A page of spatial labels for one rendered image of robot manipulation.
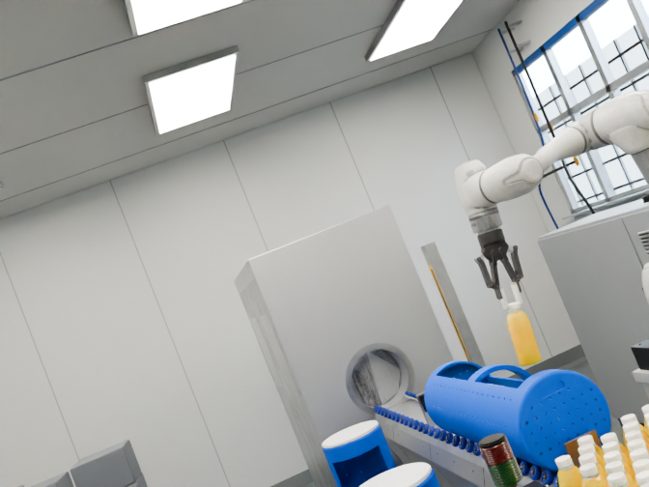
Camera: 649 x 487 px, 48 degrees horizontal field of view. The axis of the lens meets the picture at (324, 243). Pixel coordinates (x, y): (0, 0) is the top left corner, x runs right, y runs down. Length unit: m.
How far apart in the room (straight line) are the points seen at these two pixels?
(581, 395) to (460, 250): 5.41
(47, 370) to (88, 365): 0.36
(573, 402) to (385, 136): 5.60
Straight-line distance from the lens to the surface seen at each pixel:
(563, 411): 2.22
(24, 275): 7.27
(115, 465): 5.53
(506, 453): 1.67
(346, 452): 3.33
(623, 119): 2.45
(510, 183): 2.04
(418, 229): 7.46
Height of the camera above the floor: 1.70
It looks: 3 degrees up
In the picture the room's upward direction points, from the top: 22 degrees counter-clockwise
